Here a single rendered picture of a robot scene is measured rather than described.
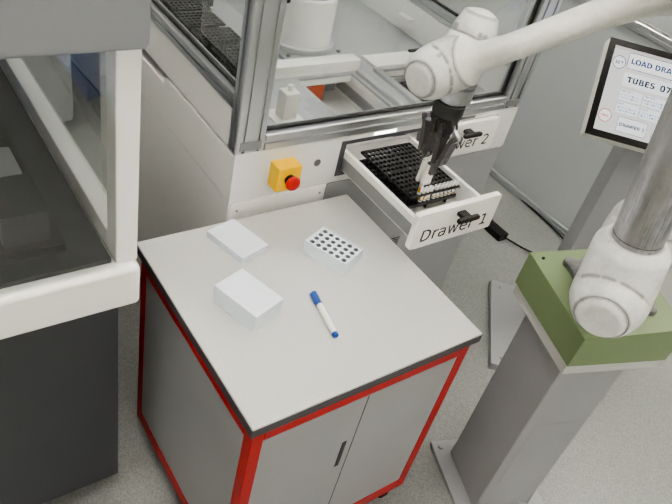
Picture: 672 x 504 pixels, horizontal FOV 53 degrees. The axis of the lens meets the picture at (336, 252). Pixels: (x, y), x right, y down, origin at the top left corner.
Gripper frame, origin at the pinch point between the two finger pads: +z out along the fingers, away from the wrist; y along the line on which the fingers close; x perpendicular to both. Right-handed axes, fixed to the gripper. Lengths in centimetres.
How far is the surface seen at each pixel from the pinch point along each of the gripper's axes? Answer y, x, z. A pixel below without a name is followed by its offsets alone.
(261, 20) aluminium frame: 24, 39, -31
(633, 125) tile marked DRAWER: -5, -81, -3
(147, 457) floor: 10, 67, 97
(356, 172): 16.5, 7.7, 10.2
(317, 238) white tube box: 4.1, 26.5, 18.0
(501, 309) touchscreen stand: 10, -86, 94
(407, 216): -5.3, 7.4, 8.8
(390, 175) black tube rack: 9.2, 2.3, 7.3
